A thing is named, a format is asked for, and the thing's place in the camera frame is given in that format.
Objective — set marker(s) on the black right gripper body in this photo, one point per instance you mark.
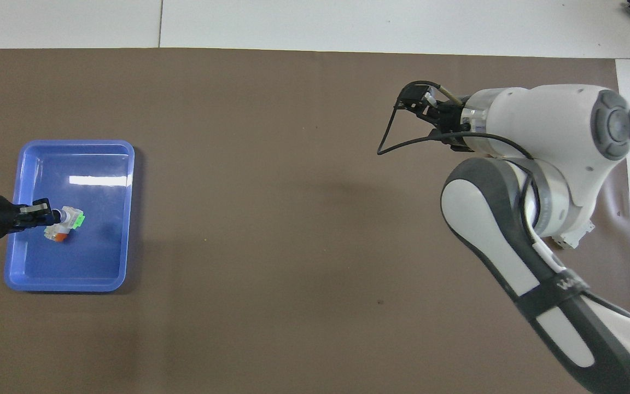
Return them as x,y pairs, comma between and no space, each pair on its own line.
451,117

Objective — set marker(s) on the selector switch with green back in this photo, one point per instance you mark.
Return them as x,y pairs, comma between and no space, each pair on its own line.
73,218

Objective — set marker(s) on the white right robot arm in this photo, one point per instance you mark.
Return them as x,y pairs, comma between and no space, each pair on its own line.
555,120

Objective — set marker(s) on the blue plastic tray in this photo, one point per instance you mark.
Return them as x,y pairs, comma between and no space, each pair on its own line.
101,257

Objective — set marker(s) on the white circuit breaker red lever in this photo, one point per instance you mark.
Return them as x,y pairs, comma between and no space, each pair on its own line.
572,241

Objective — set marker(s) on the brown paper table mat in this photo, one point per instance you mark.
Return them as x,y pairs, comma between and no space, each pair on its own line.
293,219

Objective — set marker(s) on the selector switch with orange back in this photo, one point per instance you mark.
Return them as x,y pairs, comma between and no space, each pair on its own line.
59,236

